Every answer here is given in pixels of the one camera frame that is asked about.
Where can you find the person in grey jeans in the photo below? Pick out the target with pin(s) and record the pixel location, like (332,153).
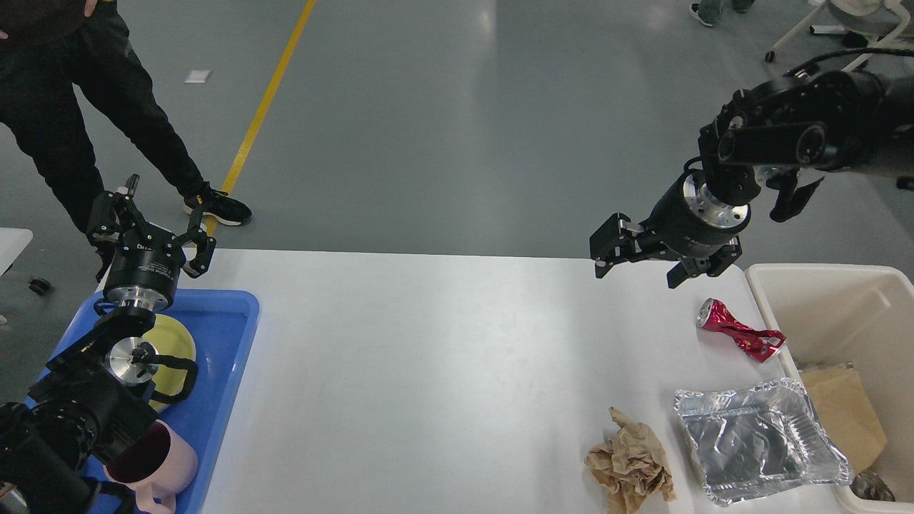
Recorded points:
(709,12)

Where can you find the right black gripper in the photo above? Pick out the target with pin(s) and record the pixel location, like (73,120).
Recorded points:
(689,224)

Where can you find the brown paper ball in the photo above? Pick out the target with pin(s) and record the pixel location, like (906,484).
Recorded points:
(630,466)

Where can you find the white office chair left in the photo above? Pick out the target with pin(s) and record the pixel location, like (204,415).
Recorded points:
(13,243)

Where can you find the pink mug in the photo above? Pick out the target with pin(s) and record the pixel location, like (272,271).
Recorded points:
(159,466)

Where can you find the beige waste bin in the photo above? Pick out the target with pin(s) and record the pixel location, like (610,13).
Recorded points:
(833,314)

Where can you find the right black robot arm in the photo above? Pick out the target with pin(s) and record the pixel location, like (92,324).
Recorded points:
(786,135)

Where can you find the aluminium foil tray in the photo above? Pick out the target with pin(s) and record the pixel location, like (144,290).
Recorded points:
(757,441)

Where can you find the crumpled foil in bin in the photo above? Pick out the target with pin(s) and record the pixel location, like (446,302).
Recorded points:
(868,485)

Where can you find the white office chair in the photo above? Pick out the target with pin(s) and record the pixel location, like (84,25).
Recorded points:
(882,24)
(13,243)

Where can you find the white office chair right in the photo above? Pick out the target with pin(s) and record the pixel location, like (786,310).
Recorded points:
(882,24)

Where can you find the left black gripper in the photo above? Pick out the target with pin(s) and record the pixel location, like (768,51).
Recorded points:
(139,275)

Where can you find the crushed red can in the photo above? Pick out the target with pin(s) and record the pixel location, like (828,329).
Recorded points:
(760,345)

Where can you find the brown paper bag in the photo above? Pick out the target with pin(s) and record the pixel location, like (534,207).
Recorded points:
(846,413)

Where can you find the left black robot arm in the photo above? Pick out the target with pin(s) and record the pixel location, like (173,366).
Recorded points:
(94,401)

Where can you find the yellow plate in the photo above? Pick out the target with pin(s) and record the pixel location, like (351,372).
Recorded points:
(170,337)

